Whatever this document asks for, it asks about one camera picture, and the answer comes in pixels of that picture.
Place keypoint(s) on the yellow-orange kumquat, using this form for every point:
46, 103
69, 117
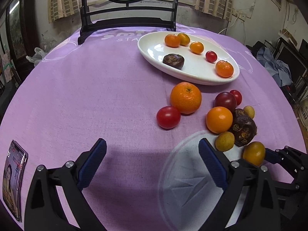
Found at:
184, 39

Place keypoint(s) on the yellow-orange tomato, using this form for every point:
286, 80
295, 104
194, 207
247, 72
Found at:
253, 153

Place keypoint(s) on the dark purple tomato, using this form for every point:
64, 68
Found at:
225, 100

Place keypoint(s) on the large red tomato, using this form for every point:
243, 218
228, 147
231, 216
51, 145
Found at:
168, 117

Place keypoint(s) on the small mandarin orange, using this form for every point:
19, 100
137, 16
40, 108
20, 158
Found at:
172, 40
224, 68

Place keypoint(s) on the purple tablecloth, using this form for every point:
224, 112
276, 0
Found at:
96, 89

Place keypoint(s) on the small dark water chestnut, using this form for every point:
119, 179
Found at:
239, 113

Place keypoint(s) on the dark brown water chestnut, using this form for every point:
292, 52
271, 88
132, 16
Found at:
173, 61

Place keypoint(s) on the smooth orange tomato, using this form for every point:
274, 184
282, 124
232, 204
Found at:
219, 119

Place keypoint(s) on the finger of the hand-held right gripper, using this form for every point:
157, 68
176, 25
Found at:
272, 155
286, 185

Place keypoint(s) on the black metal rack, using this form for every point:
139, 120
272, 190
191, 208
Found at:
296, 60

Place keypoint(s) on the dark wooden cabinet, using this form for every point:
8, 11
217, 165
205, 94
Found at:
24, 16

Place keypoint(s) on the smartphone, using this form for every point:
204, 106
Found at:
14, 173

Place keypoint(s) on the red cherry tomato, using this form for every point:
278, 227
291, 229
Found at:
237, 96
211, 56

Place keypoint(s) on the large dark water chestnut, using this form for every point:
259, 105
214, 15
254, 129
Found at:
244, 130

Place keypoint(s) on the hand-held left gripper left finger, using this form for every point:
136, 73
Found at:
92, 163

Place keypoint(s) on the blue clothes pile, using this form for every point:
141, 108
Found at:
274, 65

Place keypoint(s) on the small smooth orange fruit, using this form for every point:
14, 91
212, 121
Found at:
196, 47

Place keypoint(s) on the white oval plate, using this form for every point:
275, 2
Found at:
154, 50

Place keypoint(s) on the cardboard box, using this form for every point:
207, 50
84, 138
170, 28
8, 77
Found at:
287, 35

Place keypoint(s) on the white plastic bag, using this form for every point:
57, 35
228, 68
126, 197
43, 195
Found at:
36, 56

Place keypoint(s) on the large orange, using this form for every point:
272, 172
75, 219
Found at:
185, 97

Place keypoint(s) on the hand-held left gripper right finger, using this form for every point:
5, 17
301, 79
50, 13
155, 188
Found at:
213, 163

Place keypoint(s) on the yellow longan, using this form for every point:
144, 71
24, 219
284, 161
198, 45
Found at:
249, 111
224, 141

